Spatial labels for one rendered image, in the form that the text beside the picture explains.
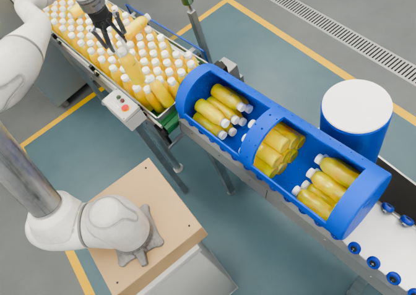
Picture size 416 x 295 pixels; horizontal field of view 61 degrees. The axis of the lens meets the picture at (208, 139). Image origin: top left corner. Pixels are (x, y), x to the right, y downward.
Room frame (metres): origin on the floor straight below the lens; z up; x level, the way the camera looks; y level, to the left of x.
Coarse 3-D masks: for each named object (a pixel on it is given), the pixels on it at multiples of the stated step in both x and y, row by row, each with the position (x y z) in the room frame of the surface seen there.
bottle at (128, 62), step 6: (126, 54) 1.20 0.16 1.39; (120, 60) 1.20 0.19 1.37; (126, 60) 1.18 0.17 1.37; (132, 60) 1.19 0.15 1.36; (126, 66) 1.18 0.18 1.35; (132, 66) 1.18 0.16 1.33; (138, 66) 1.19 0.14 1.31; (126, 72) 1.19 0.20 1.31; (132, 72) 1.17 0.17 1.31; (138, 72) 1.17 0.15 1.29; (132, 78) 1.17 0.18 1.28; (138, 78) 1.17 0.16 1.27; (144, 78) 1.18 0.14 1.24; (138, 84) 1.16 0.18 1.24
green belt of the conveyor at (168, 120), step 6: (78, 54) 2.01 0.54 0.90; (84, 60) 1.93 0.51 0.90; (156, 114) 1.26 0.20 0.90; (168, 114) 1.22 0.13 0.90; (174, 114) 1.20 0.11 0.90; (156, 120) 1.22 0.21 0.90; (162, 120) 1.20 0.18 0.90; (168, 120) 1.19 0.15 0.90; (174, 120) 1.17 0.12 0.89; (162, 126) 1.21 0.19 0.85; (168, 126) 1.15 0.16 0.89; (174, 126) 1.15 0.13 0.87; (168, 132) 1.14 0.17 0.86
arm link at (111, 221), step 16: (96, 208) 0.58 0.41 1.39; (112, 208) 0.56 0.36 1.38; (128, 208) 0.56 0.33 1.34; (80, 224) 0.58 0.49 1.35; (96, 224) 0.53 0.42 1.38; (112, 224) 0.51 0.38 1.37; (128, 224) 0.51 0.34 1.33; (144, 224) 0.54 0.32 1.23; (96, 240) 0.51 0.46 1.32; (112, 240) 0.49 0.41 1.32; (128, 240) 0.49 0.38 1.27; (144, 240) 0.51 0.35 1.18
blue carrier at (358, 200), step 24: (192, 72) 1.10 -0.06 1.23; (216, 72) 1.05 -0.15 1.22; (192, 96) 1.09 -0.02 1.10; (264, 96) 0.85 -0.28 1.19; (192, 120) 0.95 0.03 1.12; (264, 120) 0.72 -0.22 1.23; (288, 120) 0.68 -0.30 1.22; (240, 144) 0.83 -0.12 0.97; (312, 144) 0.65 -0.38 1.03; (336, 144) 0.52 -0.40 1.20; (288, 168) 0.62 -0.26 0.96; (360, 168) 0.46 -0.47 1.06; (288, 192) 0.51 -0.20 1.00; (360, 192) 0.32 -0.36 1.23; (312, 216) 0.36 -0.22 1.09; (336, 216) 0.30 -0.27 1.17; (360, 216) 0.29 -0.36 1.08
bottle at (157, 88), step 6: (150, 84) 1.26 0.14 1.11; (156, 84) 1.25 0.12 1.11; (162, 84) 1.26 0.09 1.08; (156, 90) 1.23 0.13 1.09; (162, 90) 1.23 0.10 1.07; (156, 96) 1.23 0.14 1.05; (162, 96) 1.22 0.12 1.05; (168, 96) 1.22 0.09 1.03; (162, 102) 1.21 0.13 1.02; (168, 102) 1.20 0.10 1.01
